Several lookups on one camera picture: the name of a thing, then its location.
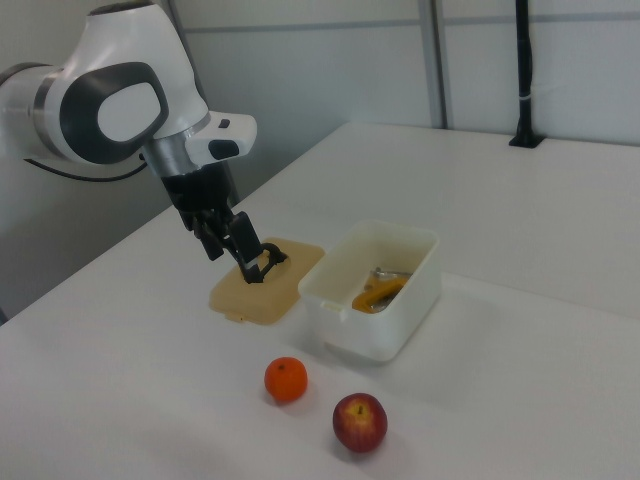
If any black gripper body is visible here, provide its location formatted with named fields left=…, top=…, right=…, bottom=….
left=160, top=162, right=237, bottom=232

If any orange toy fruit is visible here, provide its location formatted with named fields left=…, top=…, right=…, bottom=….
left=263, top=356, right=309, bottom=405

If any red toy apple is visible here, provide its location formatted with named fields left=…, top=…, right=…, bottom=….
left=332, top=392, right=389, bottom=454

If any white plastic container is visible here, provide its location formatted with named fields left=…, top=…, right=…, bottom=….
left=298, top=219, right=442, bottom=365

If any beige plastic box lid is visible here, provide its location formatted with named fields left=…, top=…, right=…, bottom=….
left=208, top=236, right=325, bottom=327

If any black pole with base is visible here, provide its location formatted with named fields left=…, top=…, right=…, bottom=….
left=508, top=0, right=546, bottom=149

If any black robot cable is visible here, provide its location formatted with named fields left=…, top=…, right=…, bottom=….
left=22, top=151, right=152, bottom=182

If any orange handled tool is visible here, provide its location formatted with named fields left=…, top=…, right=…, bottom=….
left=352, top=278, right=410, bottom=315

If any upright grey partition post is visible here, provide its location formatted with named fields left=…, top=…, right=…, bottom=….
left=418, top=0, right=454, bottom=129

